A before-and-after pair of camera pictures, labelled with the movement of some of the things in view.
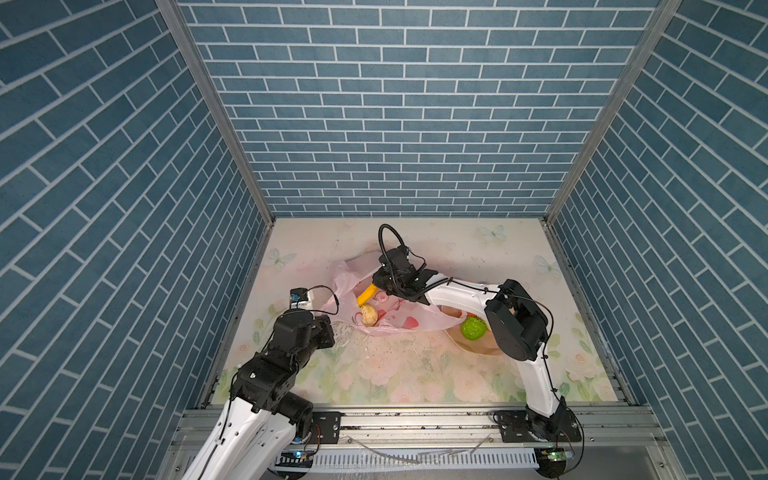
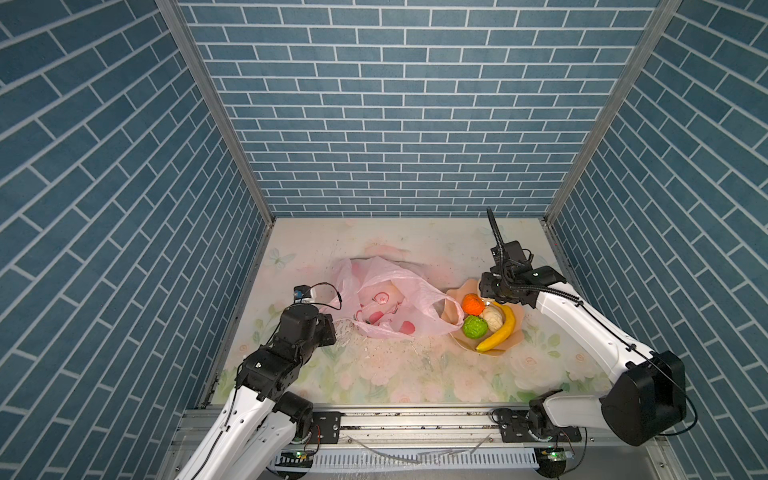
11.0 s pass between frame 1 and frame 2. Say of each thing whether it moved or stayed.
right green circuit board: stayed
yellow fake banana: moved
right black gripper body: moved
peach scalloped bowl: moved
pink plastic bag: stayed
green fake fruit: stayed
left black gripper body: stayed
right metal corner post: stayed
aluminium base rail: stayed
